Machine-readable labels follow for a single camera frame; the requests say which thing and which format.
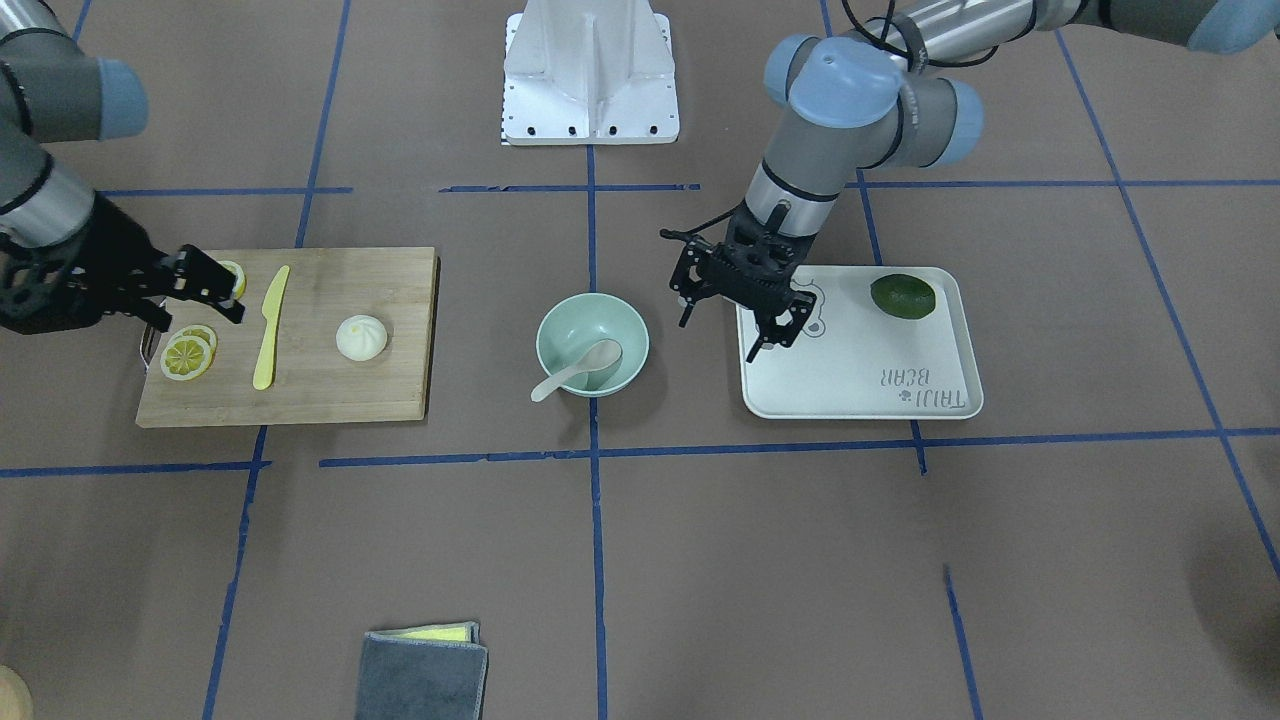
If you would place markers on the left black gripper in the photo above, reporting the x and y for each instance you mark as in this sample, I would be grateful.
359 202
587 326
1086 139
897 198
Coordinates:
783 305

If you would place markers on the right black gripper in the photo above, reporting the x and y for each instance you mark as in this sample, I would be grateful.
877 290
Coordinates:
118 258

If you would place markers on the white ceramic spoon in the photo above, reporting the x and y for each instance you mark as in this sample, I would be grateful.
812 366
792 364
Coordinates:
598 357

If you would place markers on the white steamed bun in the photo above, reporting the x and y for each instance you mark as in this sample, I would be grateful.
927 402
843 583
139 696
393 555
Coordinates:
361 338

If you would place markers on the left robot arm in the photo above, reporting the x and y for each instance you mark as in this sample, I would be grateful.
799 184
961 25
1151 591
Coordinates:
873 97

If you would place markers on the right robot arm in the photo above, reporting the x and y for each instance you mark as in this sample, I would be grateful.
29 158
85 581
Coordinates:
52 92

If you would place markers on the light green bowl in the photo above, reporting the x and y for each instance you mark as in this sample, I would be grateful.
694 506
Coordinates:
573 325

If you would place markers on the lemon slice upper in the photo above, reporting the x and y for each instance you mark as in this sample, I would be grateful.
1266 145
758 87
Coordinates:
240 278

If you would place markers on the lemon slice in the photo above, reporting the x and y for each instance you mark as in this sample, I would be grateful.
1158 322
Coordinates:
240 278
202 331
186 357

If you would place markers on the lemon slice lower back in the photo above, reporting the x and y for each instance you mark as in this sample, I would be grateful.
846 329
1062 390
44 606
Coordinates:
202 331

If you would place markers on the lemon slice lower front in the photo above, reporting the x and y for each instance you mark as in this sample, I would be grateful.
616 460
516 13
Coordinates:
186 357

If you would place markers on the yellow plastic knife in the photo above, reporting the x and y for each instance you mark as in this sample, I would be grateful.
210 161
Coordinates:
271 308

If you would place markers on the cream bear tray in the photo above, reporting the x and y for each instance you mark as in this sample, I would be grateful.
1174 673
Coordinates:
852 361

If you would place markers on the bamboo cutting board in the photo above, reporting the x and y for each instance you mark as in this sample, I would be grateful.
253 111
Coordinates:
313 383

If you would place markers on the dark green avocado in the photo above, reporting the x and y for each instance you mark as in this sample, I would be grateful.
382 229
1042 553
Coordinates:
903 296

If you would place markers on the yellow sponge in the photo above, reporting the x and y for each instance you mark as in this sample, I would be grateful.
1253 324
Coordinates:
455 632

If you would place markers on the grey folded cloth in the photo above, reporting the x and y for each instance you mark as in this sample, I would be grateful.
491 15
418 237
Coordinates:
400 679

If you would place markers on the wooden stand base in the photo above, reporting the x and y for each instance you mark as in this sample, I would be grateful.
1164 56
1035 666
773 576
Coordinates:
16 700

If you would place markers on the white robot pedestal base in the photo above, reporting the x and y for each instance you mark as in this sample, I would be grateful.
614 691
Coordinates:
589 73

